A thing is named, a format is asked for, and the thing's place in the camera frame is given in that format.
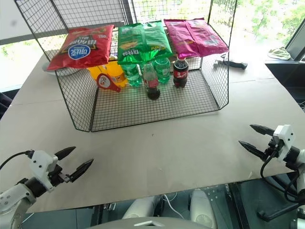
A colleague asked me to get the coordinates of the nearly empty cola bottle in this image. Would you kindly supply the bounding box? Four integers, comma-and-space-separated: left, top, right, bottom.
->
142, 61, 160, 100

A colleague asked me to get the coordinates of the black handled tool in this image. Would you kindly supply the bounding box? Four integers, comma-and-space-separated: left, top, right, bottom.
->
213, 54, 248, 70

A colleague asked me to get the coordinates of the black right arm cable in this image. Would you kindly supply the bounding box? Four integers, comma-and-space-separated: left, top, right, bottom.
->
260, 152, 301, 204

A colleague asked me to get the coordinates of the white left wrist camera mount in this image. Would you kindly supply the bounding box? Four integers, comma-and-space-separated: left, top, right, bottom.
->
29, 150, 59, 192

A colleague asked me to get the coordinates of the white cable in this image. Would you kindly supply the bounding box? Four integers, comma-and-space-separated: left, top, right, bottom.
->
163, 193, 192, 218

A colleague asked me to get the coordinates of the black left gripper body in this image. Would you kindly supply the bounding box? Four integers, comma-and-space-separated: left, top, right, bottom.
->
48, 164, 72, 188

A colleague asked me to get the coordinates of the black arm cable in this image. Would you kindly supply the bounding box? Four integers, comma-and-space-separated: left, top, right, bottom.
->
260, 152, 301, 204
0, 149, 33, 170

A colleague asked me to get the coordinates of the dark cola bottle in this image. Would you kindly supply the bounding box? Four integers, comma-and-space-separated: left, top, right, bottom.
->
173, 56, 190, 89

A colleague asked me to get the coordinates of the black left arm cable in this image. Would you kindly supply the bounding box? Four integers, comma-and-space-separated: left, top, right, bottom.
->
0, 149, 33, 170

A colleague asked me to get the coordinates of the black side table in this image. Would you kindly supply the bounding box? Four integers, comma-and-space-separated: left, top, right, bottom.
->
264, 33, 305, 106

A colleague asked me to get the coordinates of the green snack bag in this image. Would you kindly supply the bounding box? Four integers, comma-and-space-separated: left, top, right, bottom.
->
142, 21, 173, 63
117, 23, 146, 65

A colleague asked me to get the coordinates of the green soda bottle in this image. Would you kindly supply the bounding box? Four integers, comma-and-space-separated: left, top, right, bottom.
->
154, 57, 172, 84
122, 62, 143, 88

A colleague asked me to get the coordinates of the orange soda bottle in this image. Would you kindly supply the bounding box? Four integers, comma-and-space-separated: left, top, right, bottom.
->
87, 62, 128, 88

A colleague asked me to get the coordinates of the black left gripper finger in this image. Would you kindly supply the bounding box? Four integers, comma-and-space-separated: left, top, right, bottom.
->
55, 146, 77, 161
69, 158, 94, 183

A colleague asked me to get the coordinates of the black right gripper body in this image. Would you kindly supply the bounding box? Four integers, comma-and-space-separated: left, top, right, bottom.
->
263, 135, 284, 160

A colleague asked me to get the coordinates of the grey robot torso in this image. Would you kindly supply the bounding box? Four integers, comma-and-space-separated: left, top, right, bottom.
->
87, 215, 218, 229

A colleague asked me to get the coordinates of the red snack bag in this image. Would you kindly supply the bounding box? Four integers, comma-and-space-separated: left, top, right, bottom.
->
46, 24, 115, 71

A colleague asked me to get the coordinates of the grey rounded robot leg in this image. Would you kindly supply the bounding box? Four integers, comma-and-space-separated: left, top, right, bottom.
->
189, 189, 218, 229
121, 196, 158, 220

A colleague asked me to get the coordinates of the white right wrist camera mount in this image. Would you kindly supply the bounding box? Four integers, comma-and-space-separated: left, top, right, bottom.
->
272, 124, 295, 163

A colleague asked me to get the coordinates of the white and green cloth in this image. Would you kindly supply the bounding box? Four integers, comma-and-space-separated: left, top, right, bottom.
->
267, 47, 292, 61

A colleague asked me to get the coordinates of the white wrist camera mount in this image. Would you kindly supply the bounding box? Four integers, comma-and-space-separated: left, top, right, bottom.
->
272, 124, 295, 163
29, 150, 59, 192

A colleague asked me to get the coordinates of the black wire mesh rack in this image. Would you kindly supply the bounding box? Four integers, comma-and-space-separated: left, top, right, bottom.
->
14, 0, 238, 133

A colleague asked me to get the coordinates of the pink snack bag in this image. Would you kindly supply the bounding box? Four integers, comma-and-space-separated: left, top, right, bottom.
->
185, 19, 230, 57
164, 19, 201, 58

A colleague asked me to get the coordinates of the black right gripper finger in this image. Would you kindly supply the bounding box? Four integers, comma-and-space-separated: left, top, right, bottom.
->
238, 140, 267, 160
249, 124, 276, 136

